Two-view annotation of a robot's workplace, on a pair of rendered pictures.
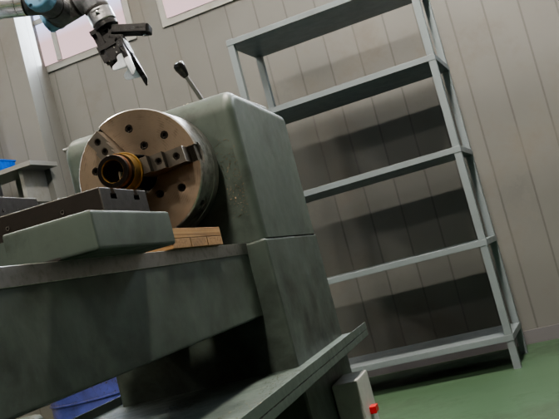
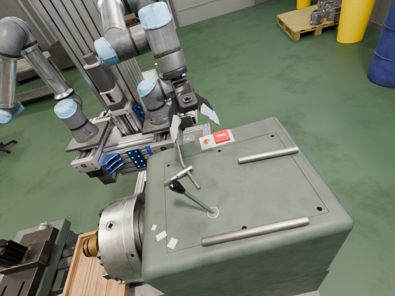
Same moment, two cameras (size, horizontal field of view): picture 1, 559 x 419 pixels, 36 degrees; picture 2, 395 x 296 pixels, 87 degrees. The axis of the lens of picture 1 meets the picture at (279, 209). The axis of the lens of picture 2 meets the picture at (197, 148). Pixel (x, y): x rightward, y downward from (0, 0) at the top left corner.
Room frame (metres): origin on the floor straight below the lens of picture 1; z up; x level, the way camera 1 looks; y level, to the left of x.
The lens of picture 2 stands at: (2.34, -0.21, 1.83)
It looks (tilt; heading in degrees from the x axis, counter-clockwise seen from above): 43 degrees down; 81
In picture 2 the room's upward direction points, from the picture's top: 20 degrees counter-clockwise
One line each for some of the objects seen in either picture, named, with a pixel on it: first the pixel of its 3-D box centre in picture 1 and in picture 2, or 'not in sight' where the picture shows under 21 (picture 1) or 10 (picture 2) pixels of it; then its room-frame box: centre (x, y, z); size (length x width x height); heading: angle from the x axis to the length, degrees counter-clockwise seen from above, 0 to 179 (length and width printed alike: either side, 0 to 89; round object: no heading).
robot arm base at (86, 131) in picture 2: not in sight; (82, 128); (1.89, 1.05, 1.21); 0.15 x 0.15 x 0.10
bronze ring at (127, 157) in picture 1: (121, 172); (99, 244); (1.90, 0.32, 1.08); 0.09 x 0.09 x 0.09; 76
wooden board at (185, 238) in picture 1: (120, 258); (100, 265); (1.79, 0.35, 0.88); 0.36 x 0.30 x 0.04; 76
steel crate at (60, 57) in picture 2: not in sight; (72, 52); (0.72, 8.02, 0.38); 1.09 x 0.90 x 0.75; 70
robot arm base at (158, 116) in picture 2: not in sight; (158, 110); (2.36, 0.88, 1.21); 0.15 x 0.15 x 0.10
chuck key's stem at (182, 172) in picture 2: not in sight; (178, 175); (2.31, 0.31, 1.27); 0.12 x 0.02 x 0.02; 6
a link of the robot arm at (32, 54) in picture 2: not in sight; (46, 72); (1.89, 1.19, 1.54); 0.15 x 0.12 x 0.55; 91
